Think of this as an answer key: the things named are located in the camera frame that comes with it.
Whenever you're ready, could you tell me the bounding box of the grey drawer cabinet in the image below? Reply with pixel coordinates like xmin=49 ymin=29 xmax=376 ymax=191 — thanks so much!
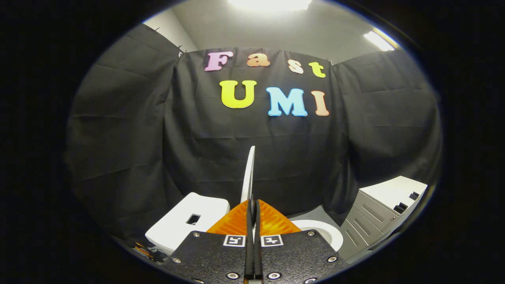
xmin=339 ymin=176 xmax=429 ymax=262

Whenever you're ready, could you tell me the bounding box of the small ceiling light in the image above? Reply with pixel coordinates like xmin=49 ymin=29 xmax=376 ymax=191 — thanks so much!
xmin=363 ymin=28 xmax=397 ymax=51

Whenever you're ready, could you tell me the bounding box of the large ceiling light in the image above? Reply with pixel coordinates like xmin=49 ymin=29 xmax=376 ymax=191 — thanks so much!
xmin=228 ymin=0 xmax=313 ymax=11

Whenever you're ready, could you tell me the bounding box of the white toilet bowl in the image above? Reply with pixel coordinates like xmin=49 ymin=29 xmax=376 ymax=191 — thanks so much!
xmin=291 ymin=219 xmax=344 ymax=252

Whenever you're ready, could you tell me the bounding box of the white toilet lid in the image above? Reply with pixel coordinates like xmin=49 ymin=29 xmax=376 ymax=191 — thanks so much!
xmin=240 ymin=146 xmax=256 ymax=204

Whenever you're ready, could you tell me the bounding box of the white toilet tank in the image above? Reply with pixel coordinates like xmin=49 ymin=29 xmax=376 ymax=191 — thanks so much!
xmin=145 ymin=192 xmax=230 ymax=255

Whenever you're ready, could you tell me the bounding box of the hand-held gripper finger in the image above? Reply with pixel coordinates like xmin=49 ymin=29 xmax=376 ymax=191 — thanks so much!
xmin=164 ymin=199 xmax=255 ymax=284
xmin=254 ymin=199 xmax=348 ymax=284

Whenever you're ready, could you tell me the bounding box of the black backdrop cloth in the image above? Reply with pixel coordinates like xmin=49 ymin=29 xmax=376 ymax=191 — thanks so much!
xmin=65 ymin=24 xmax=442 ymax=247

